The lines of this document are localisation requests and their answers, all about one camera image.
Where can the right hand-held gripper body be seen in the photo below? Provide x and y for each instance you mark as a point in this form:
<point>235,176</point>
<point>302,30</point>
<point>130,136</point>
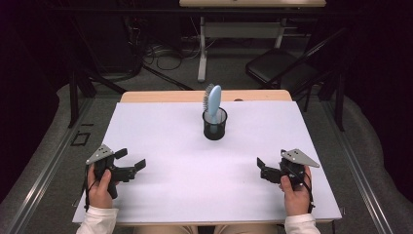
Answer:
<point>297,157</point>

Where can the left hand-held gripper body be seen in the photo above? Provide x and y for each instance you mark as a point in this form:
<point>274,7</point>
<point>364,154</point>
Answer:
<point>125,174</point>

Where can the black mesh pen holder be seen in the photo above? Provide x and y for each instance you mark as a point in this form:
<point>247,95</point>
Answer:
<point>214,134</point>

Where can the light blue hairbrush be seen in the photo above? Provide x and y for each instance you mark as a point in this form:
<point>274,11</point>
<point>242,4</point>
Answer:
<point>214,97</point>

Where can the person's left hand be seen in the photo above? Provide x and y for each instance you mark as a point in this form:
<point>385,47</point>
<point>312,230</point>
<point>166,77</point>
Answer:
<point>97,193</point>

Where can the person's right hand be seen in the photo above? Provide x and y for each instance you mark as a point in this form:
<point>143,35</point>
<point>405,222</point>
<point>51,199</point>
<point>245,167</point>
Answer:
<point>297,201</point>

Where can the black metal stand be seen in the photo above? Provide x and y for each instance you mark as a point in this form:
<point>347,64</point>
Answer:
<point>73,97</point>
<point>340,104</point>

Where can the black folding chair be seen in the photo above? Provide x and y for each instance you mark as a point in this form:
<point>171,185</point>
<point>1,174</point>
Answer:
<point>276,65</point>

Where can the black equipment cabinet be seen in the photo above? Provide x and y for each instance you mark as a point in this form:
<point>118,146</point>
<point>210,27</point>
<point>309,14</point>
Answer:
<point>107,48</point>

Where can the white desk with metal legs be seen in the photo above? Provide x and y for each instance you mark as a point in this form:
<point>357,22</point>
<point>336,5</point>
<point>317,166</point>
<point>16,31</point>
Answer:
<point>240,30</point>

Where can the aluminium floor rail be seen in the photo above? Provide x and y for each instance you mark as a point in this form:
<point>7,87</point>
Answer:
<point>360,182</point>
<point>42,175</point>

